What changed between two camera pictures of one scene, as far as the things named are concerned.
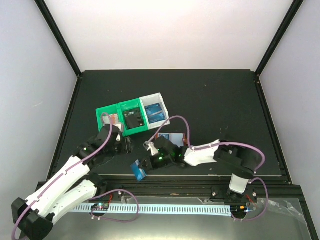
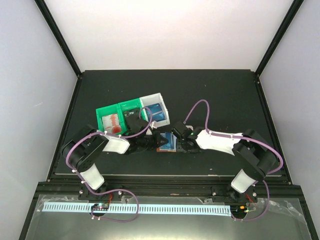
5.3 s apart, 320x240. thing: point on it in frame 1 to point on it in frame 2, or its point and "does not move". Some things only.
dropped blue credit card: x=139 y=173 to x=171 y=145
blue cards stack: x=154 y=113 does not move
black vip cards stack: x=133 y=118 does not move
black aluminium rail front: x=109 y=187 does not move
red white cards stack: x=114 y=118 does not move
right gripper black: x=151 y=164 to x=179 y=149
